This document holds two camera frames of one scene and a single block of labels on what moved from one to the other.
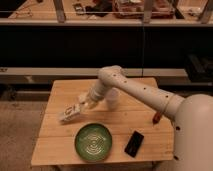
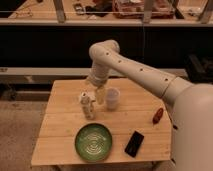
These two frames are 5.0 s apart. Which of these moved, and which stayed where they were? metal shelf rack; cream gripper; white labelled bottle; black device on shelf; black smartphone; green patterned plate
Moved: white labelled bottle; cream gripper
Stayed: black smartphone; black device on shelf; metal shelf rack; green patterned plate
